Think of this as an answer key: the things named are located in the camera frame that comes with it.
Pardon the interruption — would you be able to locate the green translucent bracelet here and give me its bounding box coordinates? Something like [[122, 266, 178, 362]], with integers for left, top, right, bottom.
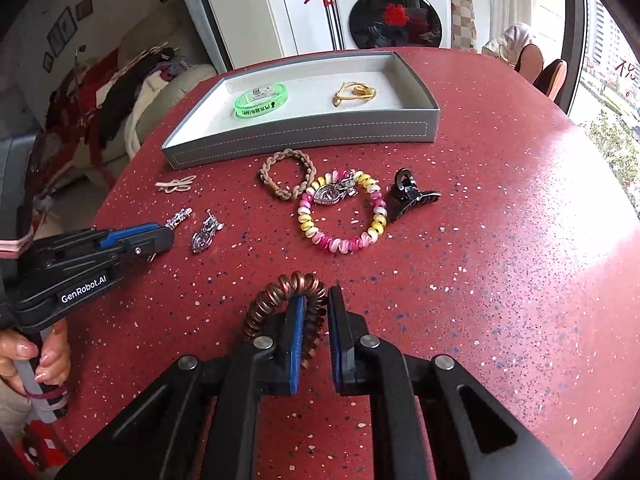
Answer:
[[234, 82, 290, 120]]

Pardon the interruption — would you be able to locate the brown braided hair tie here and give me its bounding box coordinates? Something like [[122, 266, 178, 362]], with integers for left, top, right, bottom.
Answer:
[[258, 148, 316, 202]]

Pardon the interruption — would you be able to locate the white garment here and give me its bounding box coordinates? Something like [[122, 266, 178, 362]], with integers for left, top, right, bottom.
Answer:
[[124, 74, 168, 162]]

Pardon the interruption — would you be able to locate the dark cloth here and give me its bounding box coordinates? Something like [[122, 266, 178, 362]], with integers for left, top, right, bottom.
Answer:
[[97, 47, 177, 147]]

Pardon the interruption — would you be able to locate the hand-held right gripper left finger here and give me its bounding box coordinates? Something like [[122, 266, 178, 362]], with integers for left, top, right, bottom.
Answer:
[[55, 295, 308, 480]]

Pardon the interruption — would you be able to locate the white cloth bundle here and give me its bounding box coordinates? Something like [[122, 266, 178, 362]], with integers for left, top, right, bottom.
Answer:
[[482, 22, 536, 61]]

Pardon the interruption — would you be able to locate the grey jewelry tray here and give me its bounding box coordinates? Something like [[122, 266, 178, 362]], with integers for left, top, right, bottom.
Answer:
[[161, 50, 441, 171]]

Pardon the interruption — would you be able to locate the black claw hair clip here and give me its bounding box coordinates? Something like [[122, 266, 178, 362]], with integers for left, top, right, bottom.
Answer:
[[387, 169, 442, 222]]

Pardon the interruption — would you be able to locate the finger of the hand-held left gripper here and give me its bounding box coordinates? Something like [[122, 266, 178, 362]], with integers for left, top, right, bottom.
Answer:
[[107, 230, 175, 267], [97, 223, 168, 250]]

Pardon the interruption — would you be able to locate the person's left hand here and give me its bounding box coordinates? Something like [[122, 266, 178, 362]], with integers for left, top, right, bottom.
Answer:
[[0, 320, 72, 401]]

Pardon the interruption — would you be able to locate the red window decal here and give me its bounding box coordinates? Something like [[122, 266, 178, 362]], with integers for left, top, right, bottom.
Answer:
[[616, 52, 640, 97]]

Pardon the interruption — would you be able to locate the beige bow hair clip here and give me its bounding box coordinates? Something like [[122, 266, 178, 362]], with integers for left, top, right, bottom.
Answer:
[[155, 175, 197, 195]]

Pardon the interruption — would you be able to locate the silver heart hair clip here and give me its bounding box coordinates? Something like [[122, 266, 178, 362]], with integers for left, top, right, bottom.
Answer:
[[314, 170, 362, 206], [191, 210, 224, 256]]

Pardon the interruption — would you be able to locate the brown spiral hair tie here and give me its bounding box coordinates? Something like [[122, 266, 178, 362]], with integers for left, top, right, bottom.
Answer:
[[242, 271, 328, 366]]

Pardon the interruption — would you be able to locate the large framed wall picture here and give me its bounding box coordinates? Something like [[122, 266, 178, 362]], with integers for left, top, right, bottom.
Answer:
[[47, 7, 79, 56]]

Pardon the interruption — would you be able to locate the small silver star hair clip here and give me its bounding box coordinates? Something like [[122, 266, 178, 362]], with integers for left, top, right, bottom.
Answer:
[[166, 207, 194, 231]]

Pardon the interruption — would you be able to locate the red patterned blanket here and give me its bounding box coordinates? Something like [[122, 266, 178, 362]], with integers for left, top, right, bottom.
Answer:
[[44, 52, 121, 181]]

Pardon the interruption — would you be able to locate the gold cord hair tie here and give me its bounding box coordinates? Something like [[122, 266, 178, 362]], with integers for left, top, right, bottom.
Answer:
[[332, 81, 377, 109]]

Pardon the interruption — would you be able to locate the brown chair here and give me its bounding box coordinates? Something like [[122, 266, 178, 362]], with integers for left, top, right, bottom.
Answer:
[[537, 59, 569, 102], [515, 44, 546, 84]]

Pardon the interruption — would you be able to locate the pink yellow spiral hair tie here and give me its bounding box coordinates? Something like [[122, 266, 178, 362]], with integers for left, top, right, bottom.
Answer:
[[297, 172, 387, 256]]

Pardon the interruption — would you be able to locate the checkered cloth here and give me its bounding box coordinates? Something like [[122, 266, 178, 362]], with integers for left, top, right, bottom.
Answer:
[[450, 0, 479, 49]]

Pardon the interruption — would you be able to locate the pole with red hook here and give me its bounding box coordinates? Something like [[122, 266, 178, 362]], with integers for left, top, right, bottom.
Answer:
[[305, 0, 346, 52]]

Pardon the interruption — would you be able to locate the white cabinet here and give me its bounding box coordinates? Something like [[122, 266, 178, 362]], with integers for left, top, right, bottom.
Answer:
[[195, 0, 341, 70]]

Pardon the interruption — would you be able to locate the beige sofa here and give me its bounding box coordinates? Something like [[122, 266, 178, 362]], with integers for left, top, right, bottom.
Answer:
[[75, 10, 219, 181]]

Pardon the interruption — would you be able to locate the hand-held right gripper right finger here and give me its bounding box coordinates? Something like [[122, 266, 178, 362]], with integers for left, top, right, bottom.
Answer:
[[327, 285, 573, 480]]

